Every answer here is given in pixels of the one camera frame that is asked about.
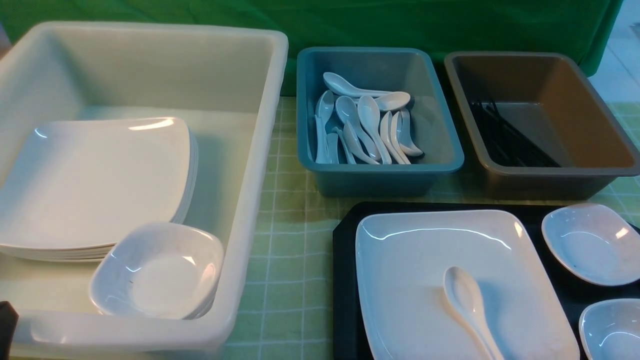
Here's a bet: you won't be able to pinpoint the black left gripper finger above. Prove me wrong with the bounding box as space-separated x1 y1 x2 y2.
0 301 19 360

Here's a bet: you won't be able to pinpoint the large white rice plate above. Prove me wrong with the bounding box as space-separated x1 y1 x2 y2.
355 209 581 360

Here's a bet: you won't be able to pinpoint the white ceramic soup spoon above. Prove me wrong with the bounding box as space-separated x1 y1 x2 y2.
443 266 505 360

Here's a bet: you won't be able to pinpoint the white small bowl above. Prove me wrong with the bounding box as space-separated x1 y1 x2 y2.
541 203 640 287
578 298 640 360

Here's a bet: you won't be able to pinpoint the stack of white square plates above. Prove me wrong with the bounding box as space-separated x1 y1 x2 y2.
1 117 199 262

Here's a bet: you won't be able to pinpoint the stack of white small bowls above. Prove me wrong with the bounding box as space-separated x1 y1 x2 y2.
88 222 225 320

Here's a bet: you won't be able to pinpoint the green checkered tablecloth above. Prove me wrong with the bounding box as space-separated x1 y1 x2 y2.
220 96 640 360

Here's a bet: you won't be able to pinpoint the large white plastic tub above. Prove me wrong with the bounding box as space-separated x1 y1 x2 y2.
1 22 288 360

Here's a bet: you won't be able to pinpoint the black serving tray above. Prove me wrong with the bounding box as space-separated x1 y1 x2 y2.
333 201 640 360

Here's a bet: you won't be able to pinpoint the white spoon far left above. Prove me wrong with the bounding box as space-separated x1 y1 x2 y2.
315 89 335 164

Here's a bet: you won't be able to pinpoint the white spoon top of bin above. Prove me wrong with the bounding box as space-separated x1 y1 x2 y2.
322 71 391 98

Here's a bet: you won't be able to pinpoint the white spoon of bin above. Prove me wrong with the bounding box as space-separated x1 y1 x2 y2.
322 71 391 98
357 95 393 165

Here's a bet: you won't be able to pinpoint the teal plastic bin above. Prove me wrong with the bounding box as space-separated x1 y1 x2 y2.
296 47 465 198

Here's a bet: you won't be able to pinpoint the white spoon centre of bin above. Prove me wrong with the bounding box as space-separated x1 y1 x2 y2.
357 95 393 165

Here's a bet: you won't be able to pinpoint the white spoon right of centre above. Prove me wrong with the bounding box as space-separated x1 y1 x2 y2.
379 111 411 166

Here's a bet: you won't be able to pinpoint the white spoon far right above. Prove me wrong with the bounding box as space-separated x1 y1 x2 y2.
398 107 424 157

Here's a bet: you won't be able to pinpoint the white spoon sideways in bin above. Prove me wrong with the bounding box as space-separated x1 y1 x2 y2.
374 91 411 112

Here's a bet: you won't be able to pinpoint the black chopsticks in brown bin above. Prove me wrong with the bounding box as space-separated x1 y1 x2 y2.
469 100 561 167

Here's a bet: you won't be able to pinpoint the brown plastic bin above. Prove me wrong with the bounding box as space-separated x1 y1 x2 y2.
444 51 639 201

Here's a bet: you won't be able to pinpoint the green backdrop cloth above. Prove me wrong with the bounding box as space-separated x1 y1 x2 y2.
0 0 622 97

